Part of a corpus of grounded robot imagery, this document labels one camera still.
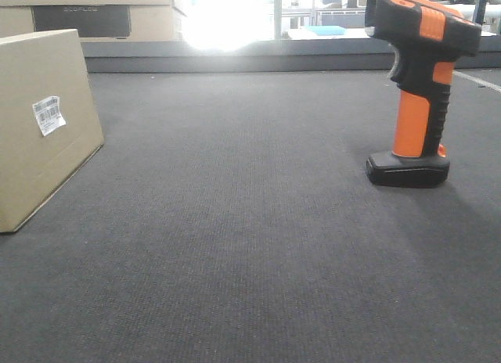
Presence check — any brown cardboard package box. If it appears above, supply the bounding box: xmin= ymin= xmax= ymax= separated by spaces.
xmin=1 ymin=30 xmax=104 ymax=233

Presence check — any orange black barcode scanner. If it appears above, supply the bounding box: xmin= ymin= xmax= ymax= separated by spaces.
xmin=365 ymin=0 xmax=481 ymax=188

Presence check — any blue tray outside window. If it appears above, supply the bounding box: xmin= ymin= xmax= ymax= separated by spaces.
xmin=303 ymin=25 xmax=347 ymax=37

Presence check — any white barcode shipping label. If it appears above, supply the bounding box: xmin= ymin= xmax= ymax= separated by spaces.
xmin=32 ymin=95 xmax=67 ymax=137

